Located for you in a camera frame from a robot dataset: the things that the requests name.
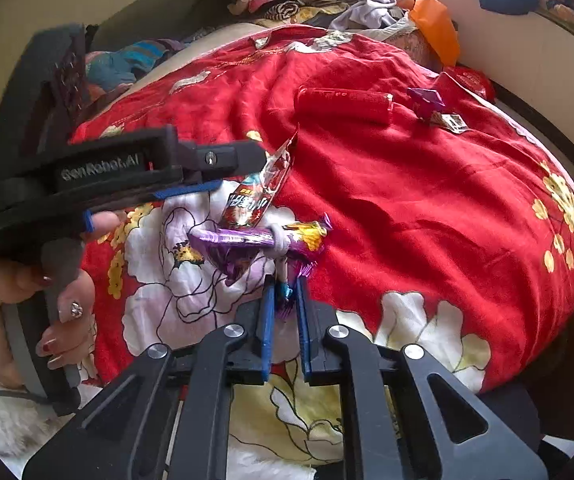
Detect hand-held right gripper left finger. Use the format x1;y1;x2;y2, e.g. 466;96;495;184
22;274;278;480

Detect orange bag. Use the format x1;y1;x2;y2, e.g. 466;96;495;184
398;0;460;68

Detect red plastic packet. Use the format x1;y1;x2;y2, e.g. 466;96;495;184
442;66;495;103

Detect person's left hand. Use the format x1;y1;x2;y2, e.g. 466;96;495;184
0;210;130;388

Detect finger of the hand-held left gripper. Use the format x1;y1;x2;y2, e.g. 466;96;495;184
179;139;269;182
154;180;224;202

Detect small purple wrapper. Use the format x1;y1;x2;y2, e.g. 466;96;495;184
407;87;445;121

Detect small silver wrapper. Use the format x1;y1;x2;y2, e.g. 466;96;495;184
429;112;468;133

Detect purple candy wrapper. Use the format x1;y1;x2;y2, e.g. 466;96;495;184
189;212;335;321

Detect floral laundry basket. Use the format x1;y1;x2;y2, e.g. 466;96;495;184
367;22;440;73

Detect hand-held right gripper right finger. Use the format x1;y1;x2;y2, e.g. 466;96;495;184
294;275;550;480

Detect red snack wrapper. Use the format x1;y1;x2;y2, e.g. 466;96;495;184
217;132;300;233

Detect black cable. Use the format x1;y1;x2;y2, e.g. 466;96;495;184
0;385;52;407

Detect red cylinder package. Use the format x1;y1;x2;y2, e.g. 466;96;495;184
294;87;393;126

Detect red floral blanket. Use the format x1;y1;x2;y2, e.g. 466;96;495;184
69;25;574;466

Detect grey lilac clothes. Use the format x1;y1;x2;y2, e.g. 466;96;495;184
329;0;413;31

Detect teal striped cloth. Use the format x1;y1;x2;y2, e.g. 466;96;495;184
87;40;188;86

